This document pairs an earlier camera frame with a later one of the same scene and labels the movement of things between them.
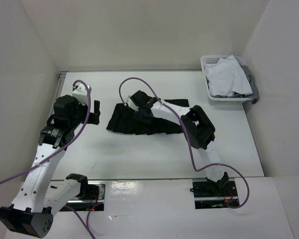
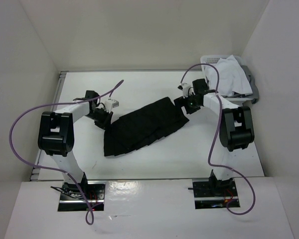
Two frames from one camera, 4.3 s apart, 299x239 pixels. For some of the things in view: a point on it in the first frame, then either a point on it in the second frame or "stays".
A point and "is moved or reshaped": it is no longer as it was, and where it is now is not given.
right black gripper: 139,116 -> 182,101
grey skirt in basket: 254,96 stays
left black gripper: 93,117 -> 105,123
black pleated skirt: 123,119 is moved or reshaped
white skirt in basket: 225,77 stays
